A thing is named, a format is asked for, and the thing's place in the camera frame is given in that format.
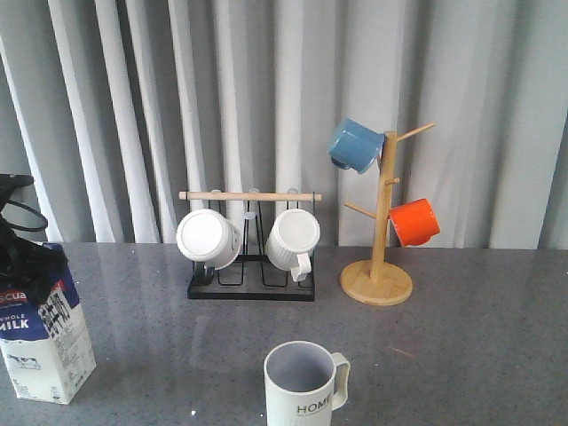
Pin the black wire mug rack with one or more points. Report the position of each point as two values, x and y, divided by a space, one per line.
251 276

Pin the ribbed white mug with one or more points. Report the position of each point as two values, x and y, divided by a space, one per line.
293 237

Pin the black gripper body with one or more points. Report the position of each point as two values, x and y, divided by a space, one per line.
26 266

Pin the grey pleated curtain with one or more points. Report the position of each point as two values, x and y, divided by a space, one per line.
114 107

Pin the smooth white mug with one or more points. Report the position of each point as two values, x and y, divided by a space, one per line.
205 236

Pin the blue white Pascual milk carton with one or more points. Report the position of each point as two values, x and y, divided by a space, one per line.
45 341

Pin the wooden mug tree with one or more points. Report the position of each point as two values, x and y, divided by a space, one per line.
375 281

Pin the orange mug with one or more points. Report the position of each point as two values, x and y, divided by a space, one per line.
414 222

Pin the white HOME cup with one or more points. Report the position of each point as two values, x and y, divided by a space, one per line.
304 384

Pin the blue mug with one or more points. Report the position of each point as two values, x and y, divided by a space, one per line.
354 146

